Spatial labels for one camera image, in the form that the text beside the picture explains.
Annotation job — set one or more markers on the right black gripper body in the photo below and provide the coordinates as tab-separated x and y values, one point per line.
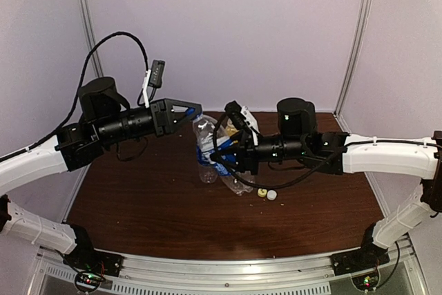
248	157

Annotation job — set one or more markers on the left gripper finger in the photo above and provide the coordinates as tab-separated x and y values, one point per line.
176	106
178	120

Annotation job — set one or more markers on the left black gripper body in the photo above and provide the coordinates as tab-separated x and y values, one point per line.
159	117

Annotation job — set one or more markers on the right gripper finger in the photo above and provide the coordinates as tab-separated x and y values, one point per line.
224	147
230	165

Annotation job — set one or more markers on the blue label bottle white cap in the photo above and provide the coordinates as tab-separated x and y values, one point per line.
207	173

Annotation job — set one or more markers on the yellow drink bottle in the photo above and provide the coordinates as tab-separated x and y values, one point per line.
228	128

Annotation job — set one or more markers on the pale yellow bottle cap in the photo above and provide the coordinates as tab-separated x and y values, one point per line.
262	193

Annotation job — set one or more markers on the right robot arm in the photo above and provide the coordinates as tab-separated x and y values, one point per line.
337	153

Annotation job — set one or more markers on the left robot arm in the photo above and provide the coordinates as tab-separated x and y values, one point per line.
106	120

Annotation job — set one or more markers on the right circuit board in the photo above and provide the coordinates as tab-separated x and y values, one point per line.
366	282

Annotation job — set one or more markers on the circuit board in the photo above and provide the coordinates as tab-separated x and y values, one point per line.
366	282
88	281

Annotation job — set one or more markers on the left circuit board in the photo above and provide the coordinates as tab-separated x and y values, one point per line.
88	281

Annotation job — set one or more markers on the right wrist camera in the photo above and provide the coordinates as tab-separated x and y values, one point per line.
243	119

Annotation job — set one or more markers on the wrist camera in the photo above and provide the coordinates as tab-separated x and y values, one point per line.
243	119
152	82

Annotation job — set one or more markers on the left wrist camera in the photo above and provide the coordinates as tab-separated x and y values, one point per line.
152	82

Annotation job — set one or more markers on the front aluminium rail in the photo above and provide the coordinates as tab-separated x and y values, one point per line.
311	274

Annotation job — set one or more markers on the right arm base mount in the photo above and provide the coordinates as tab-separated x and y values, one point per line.
368	256

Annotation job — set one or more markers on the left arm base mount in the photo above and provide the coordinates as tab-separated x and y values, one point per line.
85	256

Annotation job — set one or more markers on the right aluminium frame post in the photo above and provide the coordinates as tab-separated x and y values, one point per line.
361	24

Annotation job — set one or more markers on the aluminium frame post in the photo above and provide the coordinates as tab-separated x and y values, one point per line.
95	68
361	24

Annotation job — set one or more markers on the left aluminium frame post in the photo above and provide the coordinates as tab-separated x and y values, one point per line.
95	68

